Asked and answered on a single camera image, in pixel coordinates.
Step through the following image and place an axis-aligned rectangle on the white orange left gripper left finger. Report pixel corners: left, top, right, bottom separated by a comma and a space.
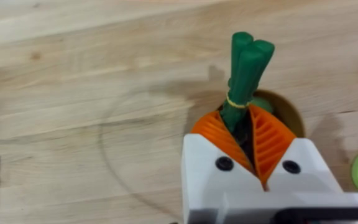
181, 110, 266, 224

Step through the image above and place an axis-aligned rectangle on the green toy vegetable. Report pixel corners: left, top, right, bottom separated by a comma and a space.
219, 31, 275, 134

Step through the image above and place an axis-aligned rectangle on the white orange left gripper right finger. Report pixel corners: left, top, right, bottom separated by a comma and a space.
248, 104, 344, 194

